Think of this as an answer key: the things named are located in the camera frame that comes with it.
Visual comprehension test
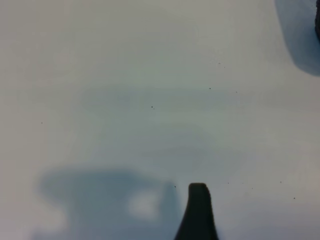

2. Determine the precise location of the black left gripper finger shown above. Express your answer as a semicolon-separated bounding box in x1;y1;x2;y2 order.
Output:
174;182;221;240

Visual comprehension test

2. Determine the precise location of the dark brown wicker basket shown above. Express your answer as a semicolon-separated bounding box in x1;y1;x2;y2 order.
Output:
313;0;320;42

